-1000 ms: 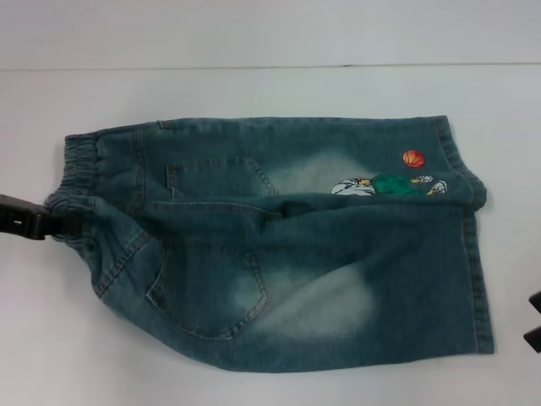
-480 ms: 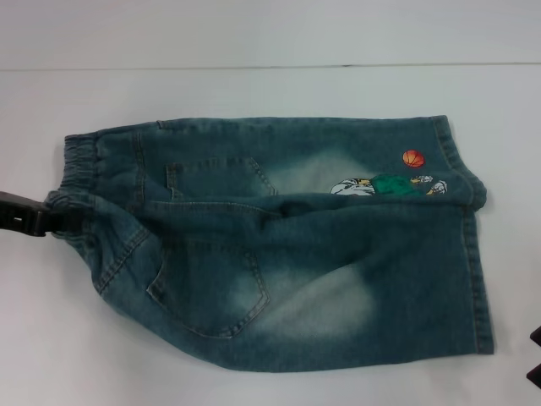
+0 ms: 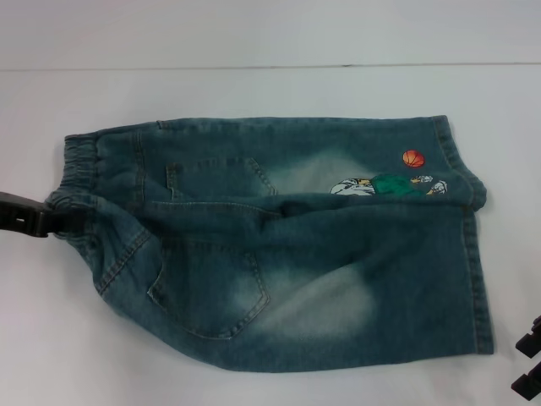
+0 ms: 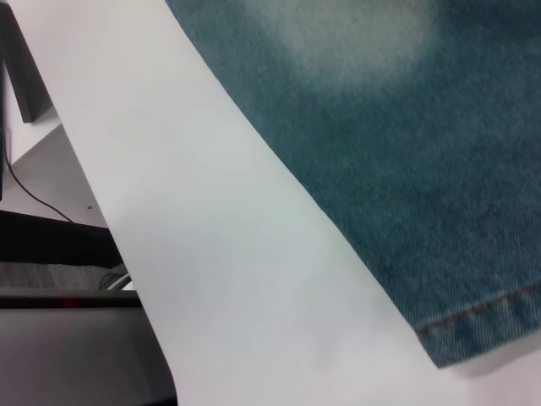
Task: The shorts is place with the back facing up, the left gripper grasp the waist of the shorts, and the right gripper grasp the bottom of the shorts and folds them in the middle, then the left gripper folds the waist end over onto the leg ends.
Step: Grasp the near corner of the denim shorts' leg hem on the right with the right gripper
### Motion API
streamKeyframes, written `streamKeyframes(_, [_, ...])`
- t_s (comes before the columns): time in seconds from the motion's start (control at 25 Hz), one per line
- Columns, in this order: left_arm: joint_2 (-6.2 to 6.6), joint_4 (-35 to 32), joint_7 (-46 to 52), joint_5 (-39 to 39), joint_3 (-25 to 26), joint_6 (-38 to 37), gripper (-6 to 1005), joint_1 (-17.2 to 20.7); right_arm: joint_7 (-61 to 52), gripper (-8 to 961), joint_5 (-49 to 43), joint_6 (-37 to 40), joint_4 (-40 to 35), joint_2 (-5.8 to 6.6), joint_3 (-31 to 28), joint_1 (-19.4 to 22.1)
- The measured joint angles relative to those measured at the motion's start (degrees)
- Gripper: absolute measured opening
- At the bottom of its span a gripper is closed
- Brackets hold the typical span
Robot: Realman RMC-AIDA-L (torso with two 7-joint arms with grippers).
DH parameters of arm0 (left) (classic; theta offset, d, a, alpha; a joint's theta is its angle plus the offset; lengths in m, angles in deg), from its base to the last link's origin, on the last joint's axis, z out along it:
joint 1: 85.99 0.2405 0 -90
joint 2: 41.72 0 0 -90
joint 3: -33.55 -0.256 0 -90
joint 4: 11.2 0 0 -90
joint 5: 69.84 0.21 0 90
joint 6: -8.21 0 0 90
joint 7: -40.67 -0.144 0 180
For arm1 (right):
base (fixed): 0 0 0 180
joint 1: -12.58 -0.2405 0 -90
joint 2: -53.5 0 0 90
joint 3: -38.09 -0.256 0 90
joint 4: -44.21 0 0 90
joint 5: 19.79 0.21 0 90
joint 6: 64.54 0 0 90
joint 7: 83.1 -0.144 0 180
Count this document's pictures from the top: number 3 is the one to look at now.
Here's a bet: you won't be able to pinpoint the blue denim shorts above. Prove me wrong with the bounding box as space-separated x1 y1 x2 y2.
46 113 495 374

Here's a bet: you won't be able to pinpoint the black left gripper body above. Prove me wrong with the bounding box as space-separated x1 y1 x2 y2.
0 190 54 239

